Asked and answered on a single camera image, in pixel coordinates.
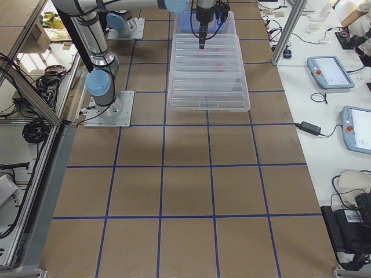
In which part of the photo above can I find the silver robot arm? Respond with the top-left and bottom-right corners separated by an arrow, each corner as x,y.
106,10 -> 137,32
52,1 -> 230,111

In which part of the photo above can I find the lower teach pendant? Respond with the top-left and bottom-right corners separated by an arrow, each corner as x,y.
341,105 -> 370,154

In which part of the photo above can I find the black power adapter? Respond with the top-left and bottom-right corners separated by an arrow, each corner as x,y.
294,121 -> 321,136

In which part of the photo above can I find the aluminium rack frame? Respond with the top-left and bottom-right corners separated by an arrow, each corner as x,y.
1,1 -> 81,273

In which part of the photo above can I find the teach pendant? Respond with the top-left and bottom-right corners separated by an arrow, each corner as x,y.
341,105 -> 370,154
307,56 -> 355,89

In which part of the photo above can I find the black device on desk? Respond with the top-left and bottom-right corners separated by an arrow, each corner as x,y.
321,193 -> 370,271

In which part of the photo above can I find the clear plastic storage box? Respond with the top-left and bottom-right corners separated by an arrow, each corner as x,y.
173,9 -> 237,36

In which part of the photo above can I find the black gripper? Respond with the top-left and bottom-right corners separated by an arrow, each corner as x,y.
196,0 -> 230,50

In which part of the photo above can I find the cardboard box on shelf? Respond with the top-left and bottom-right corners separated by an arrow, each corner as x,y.
28,2 -> 73,50

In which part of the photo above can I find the black cable coil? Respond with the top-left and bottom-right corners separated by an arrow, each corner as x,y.
22,119 -> 49,144

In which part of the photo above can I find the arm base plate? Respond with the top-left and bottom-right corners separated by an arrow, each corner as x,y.
83,91 -> 134,128
107,17 -> 145,41

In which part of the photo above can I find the aluminium frame post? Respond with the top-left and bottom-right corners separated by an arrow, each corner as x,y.
271,0 -> 307,66

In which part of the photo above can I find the red block moved to tray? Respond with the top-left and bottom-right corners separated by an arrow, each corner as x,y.
199,49 -> 206,58

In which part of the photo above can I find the small black looped cable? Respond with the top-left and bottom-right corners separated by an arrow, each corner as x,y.
311,92 -> 329,105

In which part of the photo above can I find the person in white shirt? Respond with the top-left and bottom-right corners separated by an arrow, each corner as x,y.
341,1 -> 370,58

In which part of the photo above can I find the white round device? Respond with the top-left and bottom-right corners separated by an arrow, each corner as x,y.
338,170 -> 370,206

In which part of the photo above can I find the upper teach pendant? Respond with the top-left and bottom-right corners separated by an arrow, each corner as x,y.
307,56 -> 355,89

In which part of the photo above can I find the clear plastic box lid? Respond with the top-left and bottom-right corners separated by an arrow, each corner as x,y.
168,34 -> 250,112

